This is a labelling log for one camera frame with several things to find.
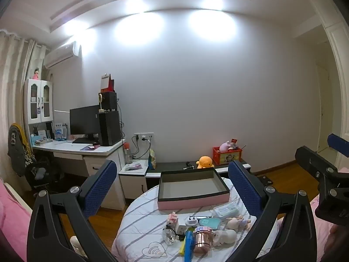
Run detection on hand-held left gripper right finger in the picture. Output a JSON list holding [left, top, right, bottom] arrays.
[[226, 160, 318, 262]]

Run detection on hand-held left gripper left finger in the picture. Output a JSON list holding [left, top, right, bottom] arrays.
[[27, 160, 118, 262]]

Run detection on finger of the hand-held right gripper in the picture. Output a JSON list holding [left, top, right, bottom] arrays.
[[327, 134, 349, 158], [295, 146, 340, 186]]

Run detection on mint wipes pack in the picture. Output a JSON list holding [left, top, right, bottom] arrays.
[[213, 202, 241, 221]]

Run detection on small doll figurine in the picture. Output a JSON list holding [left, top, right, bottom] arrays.
[[226, 215, 252, 230]]

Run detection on teal round compact case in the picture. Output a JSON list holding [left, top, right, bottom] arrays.
[[197, 217, 222, 228]]

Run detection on white figurine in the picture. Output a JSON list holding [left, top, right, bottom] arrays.
[[212, 229, 238, 247]]

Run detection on pink storage box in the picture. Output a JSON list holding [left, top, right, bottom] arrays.
[[157, 168, 231, 211]]

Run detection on rose gold cup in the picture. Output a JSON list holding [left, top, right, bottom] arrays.
[[193, 232, 214, 254]]

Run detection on pink block toy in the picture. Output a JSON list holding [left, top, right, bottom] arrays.
[[167, 212, 180, 231]]

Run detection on blue highlighter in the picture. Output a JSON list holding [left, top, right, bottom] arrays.
[[184, 231, 196, 262]]

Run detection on small clear bottle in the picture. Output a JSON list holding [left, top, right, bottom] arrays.
[[162, 228, 177, 247]]

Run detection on white side cabinet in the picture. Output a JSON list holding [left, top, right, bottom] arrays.
[[118, 162, 149, 210]]

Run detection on red crate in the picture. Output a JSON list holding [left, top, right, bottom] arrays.
[[213, 146, 243, 166]]

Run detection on white desk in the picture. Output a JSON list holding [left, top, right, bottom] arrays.
[[31, 139, 127, 210]]

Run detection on white door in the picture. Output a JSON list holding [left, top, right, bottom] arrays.
[[315, 60, 334, 153]]

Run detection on bottle with orange cap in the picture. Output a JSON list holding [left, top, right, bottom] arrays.
[[124, 141, 133, 165]]

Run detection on orange plush toy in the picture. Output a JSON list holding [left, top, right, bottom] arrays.
[[196, 155, 214, 169]]

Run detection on white striped tablecloth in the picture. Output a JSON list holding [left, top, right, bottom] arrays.
[[112, 177, 281, 262]]

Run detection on snack bag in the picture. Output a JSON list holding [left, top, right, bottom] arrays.
[[148, 149, 157, 170]]

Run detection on black computer tower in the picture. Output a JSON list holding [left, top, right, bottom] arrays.
[[98, 111, 122, 146]]

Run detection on black office chair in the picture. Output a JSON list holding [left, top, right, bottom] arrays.
[[24, 155, 66, 197]]

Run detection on blue white box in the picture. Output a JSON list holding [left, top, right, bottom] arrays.
[[55, 123, 67, 140]]

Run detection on black monitor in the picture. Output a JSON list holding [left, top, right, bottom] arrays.
[[69, 105, 101, 142]]

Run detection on black speaker box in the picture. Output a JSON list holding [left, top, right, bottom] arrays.
[[99, 91, 118, 112]]

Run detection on grey jacket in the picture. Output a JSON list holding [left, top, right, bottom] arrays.
[[8, 124, 36, 177]]

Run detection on pink bed sheet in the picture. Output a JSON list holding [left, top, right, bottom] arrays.
[[0, 180, 33, 262]]

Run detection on desk calendar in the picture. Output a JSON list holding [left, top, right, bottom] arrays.
[[100, 74, 111, 93]]

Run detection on white glass-door cabinet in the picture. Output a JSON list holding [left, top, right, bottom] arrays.
[[23, 79, 54, 142]]

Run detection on cream curtain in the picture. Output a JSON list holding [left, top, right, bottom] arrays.
[[0, 29, 50, 181]]

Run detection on white air conditioner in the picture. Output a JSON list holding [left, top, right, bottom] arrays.
[[44, 41, 82, 69]]

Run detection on white bed frame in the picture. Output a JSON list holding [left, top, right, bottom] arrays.
[[1, 180, 33, 214]]

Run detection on white door frame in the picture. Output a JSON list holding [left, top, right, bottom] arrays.
[[309, 0, 349, 170]]

